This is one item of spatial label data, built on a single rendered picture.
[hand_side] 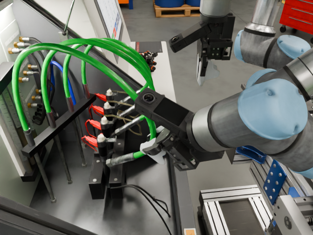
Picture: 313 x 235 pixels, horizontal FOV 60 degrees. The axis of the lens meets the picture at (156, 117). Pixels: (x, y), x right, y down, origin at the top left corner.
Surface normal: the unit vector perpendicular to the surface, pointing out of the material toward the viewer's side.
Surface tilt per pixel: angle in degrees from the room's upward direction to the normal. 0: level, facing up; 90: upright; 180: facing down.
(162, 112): 20
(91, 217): 0
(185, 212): 0
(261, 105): 68
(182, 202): 0
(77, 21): 90
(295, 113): 45
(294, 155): 92
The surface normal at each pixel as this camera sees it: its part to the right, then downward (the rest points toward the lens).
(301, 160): -0.02, 0.63
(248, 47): -0.61, 0.28
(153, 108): 0.10, -0.54
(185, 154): 0.49, -0.25
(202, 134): -0.80, 0.26
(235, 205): 0.00, -0.79
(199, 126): -0.86, -0.03
